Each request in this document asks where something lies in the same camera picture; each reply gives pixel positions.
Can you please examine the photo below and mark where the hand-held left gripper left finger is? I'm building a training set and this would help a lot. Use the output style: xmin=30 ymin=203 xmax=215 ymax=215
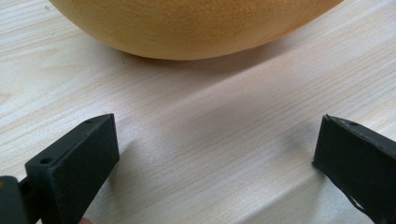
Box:
xmin=24 ymin=113 xmax=120 ymax=224

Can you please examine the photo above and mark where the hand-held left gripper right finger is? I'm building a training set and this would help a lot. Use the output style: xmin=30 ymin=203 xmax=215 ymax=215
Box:
xmin=312 ymin=114 xmax=396 ymax=224

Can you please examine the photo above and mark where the orange plush toy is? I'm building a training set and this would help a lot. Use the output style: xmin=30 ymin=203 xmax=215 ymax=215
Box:
xmin=48 ymin=0 xmax=344 ymax=61

